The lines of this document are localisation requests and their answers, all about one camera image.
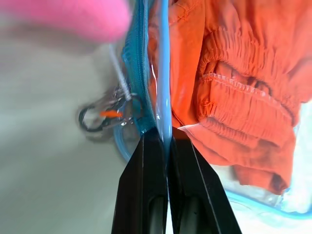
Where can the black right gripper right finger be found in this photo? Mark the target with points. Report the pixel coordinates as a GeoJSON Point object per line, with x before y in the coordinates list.
{"type": "Point", "coordinates": [195, 190]}

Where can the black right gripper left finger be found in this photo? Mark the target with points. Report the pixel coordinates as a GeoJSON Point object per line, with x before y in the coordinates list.
{"type": "Point", "coordinates": [139, 185]}

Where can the orange cloth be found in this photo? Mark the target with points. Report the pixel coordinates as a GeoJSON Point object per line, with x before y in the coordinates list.
{"type": "Point", "coordinates": [239, 85]}

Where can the pink cloth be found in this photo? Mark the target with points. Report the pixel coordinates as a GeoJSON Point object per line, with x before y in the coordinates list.
{"type": "Point", "coordinates": [70, 17]}

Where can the clear plastic pouch blue zipper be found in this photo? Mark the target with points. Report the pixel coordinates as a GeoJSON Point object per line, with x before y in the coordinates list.
{"type": "Point", "coordinates": [162, 73]}

